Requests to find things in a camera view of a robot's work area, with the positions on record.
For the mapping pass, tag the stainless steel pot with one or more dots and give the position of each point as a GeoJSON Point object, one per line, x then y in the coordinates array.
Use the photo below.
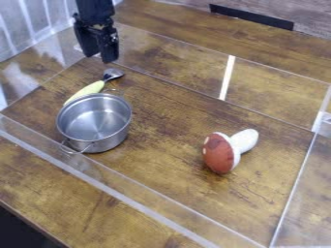
{"type": "Point", "coordinates": [93, 122]}

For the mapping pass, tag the green handled metal spoon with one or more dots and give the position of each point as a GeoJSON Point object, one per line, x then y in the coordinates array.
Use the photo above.
{"type": "Point", "coordinates": [94, 87]}

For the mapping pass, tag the red plush mushroom toy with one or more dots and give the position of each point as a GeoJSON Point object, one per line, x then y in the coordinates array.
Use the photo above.
{"type": "Point", "coordinates": [221, 150]}

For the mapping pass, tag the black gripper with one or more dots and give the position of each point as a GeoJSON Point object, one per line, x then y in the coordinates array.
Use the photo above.
{"type": "Point", "coordinates": [92, 17]}

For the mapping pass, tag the clear acrylic enclosure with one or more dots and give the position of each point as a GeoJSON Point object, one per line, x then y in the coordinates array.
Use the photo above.
{"type": "Point", "coordinates": [146, 194]}

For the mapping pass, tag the black bar on table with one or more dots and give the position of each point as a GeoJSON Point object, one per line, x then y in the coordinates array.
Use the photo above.
{"type": "Point", "coordinates": [263, 19]}

